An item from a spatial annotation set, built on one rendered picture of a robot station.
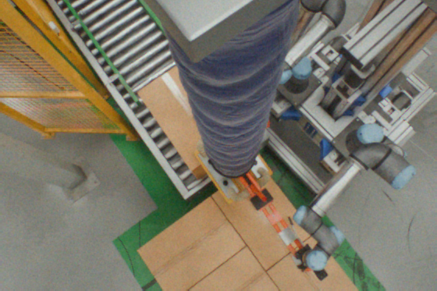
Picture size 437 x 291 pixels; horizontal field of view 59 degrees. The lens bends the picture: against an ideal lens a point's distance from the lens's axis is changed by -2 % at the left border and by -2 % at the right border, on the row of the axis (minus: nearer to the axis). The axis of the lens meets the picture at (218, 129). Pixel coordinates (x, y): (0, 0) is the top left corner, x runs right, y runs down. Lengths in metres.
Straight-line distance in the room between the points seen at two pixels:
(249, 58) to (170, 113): 1.78
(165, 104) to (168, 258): 1.00
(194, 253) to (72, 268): 1.18
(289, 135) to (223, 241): 0.99
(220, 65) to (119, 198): 2.77
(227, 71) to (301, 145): 2.47
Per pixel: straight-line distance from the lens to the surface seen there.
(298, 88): 2.27
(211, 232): 2.65
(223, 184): 2.09
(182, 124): 2.35
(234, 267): 2.65
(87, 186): 3.42
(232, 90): 0.74
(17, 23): 1.74
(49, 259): 3.53
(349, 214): 3.31
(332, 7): 1.88
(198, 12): 0.37
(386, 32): 1.40
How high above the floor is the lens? 3.19
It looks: 75 degrees down
